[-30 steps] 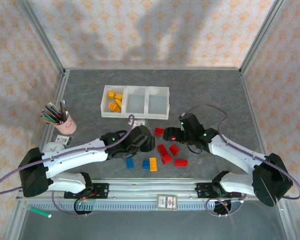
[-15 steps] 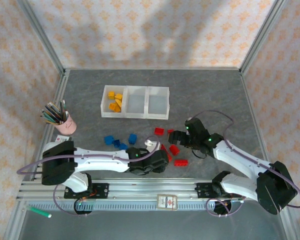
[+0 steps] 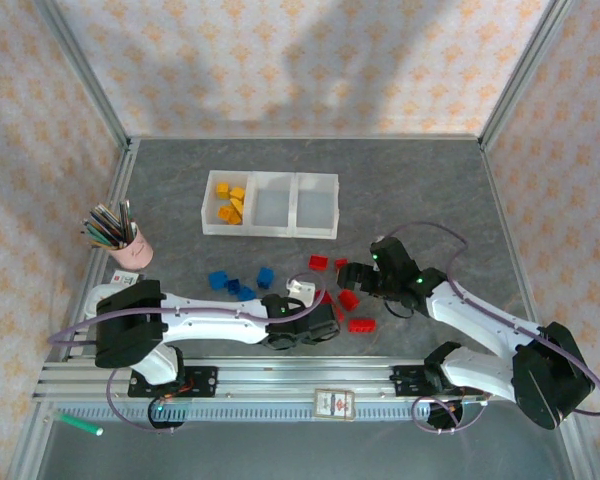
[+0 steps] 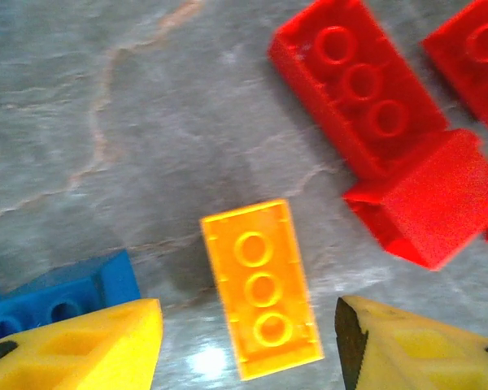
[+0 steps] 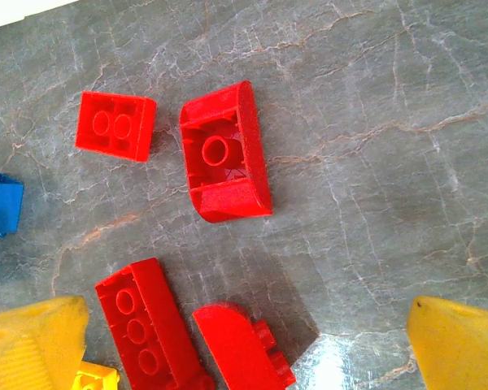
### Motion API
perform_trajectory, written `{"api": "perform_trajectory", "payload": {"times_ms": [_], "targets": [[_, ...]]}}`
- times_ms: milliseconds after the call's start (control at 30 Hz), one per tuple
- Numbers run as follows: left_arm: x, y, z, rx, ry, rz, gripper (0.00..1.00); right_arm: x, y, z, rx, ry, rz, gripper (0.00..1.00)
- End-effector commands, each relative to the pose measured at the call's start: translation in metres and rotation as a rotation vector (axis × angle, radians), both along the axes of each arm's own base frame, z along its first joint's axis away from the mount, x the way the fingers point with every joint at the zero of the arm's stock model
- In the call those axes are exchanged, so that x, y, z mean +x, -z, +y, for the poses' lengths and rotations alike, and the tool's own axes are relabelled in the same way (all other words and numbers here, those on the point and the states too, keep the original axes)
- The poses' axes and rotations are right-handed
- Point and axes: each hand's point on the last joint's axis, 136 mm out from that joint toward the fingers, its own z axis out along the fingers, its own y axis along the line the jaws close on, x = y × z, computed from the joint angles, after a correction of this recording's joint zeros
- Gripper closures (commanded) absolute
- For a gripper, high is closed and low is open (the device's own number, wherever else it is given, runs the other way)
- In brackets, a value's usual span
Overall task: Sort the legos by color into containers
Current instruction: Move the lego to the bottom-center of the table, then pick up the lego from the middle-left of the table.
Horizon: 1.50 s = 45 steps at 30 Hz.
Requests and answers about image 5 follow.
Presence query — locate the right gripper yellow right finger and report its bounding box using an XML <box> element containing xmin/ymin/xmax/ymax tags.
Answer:
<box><xmin>406</xmin><ymin>295</ymin><xmax>488</xmax><ymax>390</ymax></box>

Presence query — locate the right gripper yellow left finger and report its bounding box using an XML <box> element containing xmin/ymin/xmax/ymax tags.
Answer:
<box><xmin>0</xmin><ymin>295</ymin><xmax>89</xmax><ymax>390</ymax></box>

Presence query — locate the long yellow lego brick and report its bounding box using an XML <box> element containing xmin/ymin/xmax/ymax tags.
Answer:
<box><xmin>70</xmin><ymin>360</ymin><xmax>121</xmax><ymax>390</ymax></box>

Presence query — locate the long red lego brick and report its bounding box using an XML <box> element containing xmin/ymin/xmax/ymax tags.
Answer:
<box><xmin>94</xmin><ymin>257</ymin><xmax>217</xmax><ymax>390</ymax></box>

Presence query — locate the blue lego brick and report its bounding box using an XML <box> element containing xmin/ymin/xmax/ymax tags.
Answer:
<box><xmin>0</xmin><ymin>171</ymin><xmax>25</xmax><ymax>239</ymax></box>

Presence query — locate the curved red lego brick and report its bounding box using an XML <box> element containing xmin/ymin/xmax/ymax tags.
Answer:
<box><xmin>191</xmin><ymin>301</ymin><xmax>298</xmax><ymax>390</ymax></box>
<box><xmin>178</xmin><ymin>80</ymin><xmax>275</xmax><ymax>225</ymax></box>

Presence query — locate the sloped red lego brick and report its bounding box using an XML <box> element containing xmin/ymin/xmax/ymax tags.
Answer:
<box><xmin>74</xmin><ymin>90</ymin><xmax>159</xmax><ymax>164</ymax></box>

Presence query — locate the white plastic bin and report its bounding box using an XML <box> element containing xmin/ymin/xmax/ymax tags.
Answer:
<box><xmin>0</xmin><ymin>0</ymin><xmax>76</xmax><ymax>32</ymax></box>

